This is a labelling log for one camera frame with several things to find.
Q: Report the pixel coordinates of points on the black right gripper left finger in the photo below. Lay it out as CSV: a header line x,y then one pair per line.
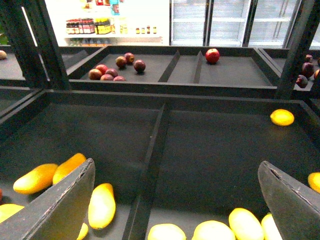
x,y
58,213

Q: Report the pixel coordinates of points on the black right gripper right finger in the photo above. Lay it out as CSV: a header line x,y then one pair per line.
x,y
295,207

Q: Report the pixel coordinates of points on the yellow mango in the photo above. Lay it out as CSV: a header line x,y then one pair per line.
x,y
67,167
36,180
102,206

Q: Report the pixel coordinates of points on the yellow lemon bottom right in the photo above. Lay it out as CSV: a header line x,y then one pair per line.
x,y
245,225

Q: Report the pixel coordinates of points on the yellow lemon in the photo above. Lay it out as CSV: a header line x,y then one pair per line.
x,y
245,225
213,230
166,231

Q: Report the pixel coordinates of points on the yellow lemon far corner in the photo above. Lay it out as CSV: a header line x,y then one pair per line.
x,y
282,117

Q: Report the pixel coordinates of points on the yellow lemon bottom centre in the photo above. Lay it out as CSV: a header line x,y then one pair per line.
x,y
166,231

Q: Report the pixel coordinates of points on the red mango fruit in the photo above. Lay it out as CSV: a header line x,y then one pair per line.
x,y
139,66
95,74
121,62

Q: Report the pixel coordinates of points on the dark wooden produce stand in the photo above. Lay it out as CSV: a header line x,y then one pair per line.
x,y
180,143

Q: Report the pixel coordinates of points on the red apple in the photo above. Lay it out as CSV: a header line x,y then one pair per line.
x,y
212,56

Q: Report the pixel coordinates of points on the white shelf with bottles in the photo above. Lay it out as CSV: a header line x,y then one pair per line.
x,y
95,23

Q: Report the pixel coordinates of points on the glass door refrigerator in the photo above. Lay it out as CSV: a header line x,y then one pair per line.
x,y
234,23

